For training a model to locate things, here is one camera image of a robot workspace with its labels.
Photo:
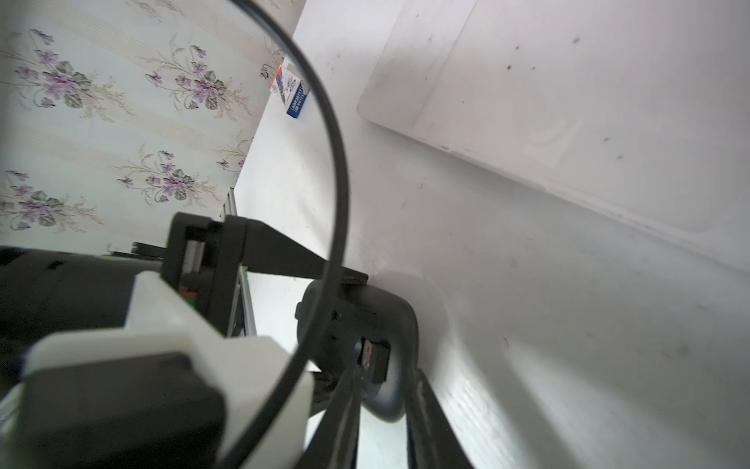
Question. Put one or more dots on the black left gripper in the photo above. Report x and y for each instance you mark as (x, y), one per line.
(204, 259)

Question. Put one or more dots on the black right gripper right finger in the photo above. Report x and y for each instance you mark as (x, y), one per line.
(431, 442)

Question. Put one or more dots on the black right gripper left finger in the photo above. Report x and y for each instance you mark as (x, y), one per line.
(335, 442)

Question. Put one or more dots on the small usb mouse receiver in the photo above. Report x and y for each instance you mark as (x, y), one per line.
(374, 360)

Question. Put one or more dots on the black wireless mouse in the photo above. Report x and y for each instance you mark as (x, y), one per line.
(366, 311)

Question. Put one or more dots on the silver laptop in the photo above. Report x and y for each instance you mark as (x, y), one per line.
(638, 110)

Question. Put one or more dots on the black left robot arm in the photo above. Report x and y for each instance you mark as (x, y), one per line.
(70, 308)

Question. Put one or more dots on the blue white small box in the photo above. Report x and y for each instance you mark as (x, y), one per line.
(290, 88)

